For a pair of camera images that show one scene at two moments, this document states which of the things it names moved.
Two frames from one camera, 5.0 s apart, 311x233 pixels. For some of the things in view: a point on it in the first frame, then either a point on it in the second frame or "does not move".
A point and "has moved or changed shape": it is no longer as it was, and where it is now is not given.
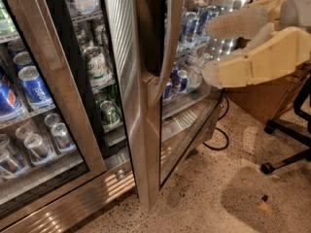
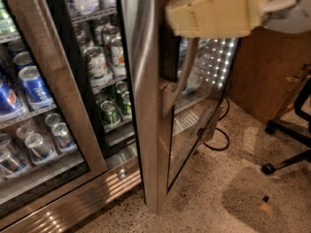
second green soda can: (108, 112) does not move
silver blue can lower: (63, 138) does not move
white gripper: (296, 12) -> (289, 16)
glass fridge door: (160, 46) has moved or changed shape
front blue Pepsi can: (36, 90) does not move
